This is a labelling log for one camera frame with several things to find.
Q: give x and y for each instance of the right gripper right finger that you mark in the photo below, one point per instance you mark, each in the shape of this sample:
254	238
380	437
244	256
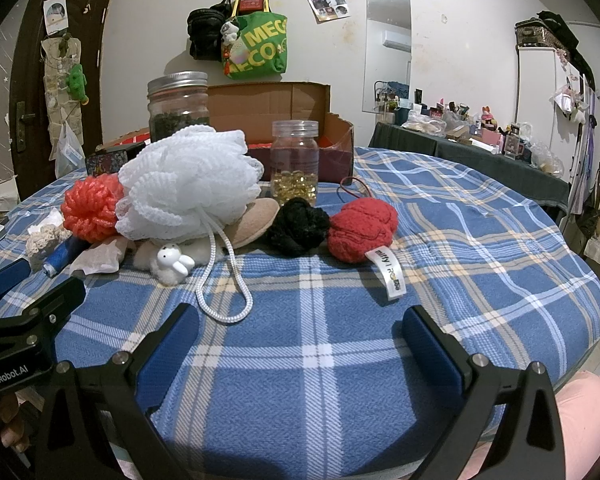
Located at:
528	442

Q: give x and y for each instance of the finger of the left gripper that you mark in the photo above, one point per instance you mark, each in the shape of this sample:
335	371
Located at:
13	274
45	299

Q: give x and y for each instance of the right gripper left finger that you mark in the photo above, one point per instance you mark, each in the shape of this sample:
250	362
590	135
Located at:
132	385

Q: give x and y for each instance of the beige knotted rope toy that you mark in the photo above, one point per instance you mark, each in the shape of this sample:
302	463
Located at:
42	243

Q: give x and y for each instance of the blue white tube toy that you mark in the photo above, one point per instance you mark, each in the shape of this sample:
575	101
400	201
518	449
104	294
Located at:
62	256

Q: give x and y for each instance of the white fluffy bunny clip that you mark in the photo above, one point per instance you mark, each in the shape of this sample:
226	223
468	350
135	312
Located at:
172	263

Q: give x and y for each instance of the red knitted ball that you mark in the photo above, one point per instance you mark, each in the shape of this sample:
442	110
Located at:
363	231

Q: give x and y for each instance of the white mesh bath pouf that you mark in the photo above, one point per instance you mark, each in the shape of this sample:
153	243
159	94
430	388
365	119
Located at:
193	183

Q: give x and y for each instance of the tan round powder puff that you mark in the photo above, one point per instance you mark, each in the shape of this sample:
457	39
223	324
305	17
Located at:
257	219

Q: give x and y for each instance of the black knitted scrunchie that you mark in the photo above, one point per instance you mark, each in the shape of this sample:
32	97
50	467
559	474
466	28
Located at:
297	229

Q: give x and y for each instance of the crumpled white tissue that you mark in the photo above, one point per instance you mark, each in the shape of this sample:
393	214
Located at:
102	258

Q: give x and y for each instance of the white plastic bag on door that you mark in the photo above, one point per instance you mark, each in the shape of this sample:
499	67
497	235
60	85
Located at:
69	153

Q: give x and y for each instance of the colourful patterned small box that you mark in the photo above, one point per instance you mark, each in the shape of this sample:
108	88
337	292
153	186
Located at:
105	163

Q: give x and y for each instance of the blue plaid tablecloth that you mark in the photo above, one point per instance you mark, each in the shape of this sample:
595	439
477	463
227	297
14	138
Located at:
316	382

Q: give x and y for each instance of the green plush on door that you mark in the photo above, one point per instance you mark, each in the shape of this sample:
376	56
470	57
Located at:
76	83

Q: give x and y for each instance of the tall jar dark contents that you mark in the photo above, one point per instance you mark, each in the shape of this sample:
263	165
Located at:
176	101

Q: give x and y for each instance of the dark green covered side table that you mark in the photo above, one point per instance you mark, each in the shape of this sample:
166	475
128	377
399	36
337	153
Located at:
547	191

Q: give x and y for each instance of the small jar golden capsules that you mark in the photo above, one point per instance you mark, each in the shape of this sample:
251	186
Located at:
294	160

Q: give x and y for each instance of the dark brown door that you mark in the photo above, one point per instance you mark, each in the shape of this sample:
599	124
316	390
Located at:
53	36

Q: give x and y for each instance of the cardboard box red lining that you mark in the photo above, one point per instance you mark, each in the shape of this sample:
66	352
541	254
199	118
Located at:
254	106

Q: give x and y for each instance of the white cabinet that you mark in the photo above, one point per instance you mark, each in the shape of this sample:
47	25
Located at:
549	92

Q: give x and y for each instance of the green tote bag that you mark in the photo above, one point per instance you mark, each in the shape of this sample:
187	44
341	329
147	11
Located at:
254	45

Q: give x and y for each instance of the black bag on wall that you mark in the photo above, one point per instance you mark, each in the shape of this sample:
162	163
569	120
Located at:
204	31

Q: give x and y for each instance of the wall mirror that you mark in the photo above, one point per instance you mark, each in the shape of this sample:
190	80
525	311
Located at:
388	55

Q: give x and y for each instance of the photo on wall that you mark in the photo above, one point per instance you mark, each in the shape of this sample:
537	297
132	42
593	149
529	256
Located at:
329	10

